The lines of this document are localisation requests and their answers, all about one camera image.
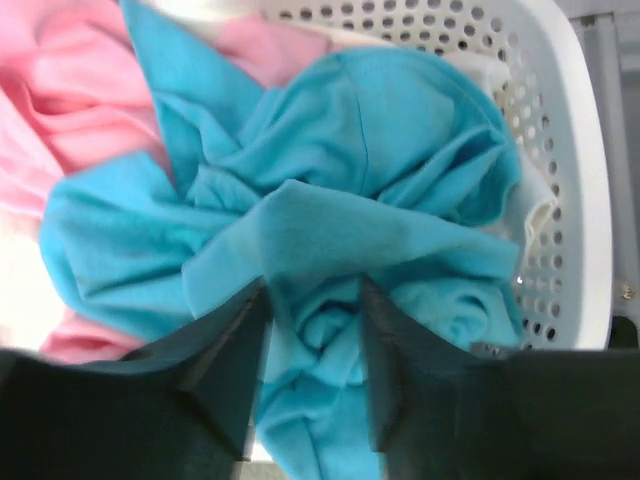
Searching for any turquoise t shirt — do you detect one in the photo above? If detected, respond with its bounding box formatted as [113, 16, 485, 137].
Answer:
[40, 1, 521, 479]

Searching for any pink t shirt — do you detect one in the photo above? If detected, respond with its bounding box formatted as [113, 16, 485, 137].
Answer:
[0, 0, 331, 364]

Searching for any white laundry basket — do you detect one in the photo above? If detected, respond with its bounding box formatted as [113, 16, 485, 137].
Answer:
[247, 1, 613, 350]

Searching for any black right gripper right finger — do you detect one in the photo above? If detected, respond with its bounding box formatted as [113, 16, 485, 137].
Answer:
[359, 274, 506, 454]

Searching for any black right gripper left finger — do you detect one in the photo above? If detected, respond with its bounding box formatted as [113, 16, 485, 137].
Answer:
[119, 277, 274, 464]

